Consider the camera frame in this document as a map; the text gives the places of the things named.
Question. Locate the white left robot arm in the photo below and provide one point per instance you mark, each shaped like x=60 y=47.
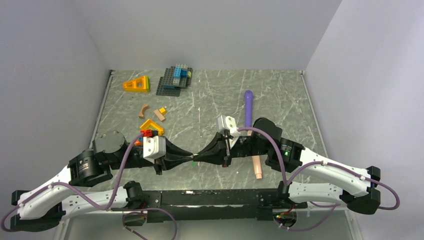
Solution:
x=91 y=181

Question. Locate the yellow cube block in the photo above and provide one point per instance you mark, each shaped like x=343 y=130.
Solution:
x=163 y=111

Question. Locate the yellow window brick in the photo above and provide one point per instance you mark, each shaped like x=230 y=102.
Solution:
x=151 y=125

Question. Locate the orange triangular brick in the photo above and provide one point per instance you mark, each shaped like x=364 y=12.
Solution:
x=137 y=85

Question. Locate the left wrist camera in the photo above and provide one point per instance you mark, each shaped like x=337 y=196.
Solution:
x=154 y=148

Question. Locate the curved tan wooden block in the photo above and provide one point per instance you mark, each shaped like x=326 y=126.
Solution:
x=141 y=114

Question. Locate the grey blue brick stack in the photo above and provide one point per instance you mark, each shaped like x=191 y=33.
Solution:
x=174 y=79

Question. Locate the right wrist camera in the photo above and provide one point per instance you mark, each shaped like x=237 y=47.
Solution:
x=227 y=126

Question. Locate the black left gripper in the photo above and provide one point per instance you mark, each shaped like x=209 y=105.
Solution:
x=169 y=164

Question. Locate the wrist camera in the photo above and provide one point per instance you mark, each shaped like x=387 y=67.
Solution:
x=227 y=126
x=154 y=148

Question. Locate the straight tan wooden block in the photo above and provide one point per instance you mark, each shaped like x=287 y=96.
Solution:
x=159 y=115

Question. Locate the colourful brick boat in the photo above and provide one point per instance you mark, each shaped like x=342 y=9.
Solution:
x=139 y=141

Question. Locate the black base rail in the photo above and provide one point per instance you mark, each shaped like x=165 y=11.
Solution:
x=212 y=204

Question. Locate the beige toy microphone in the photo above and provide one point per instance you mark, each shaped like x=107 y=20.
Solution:
x=257 y=167

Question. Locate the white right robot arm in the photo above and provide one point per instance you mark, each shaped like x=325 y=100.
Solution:
x=356 y=188

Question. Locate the purple toy microphone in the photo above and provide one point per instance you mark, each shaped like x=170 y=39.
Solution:
x=248 y=108

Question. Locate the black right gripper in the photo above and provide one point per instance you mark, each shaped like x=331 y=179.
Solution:
x=214 y=152

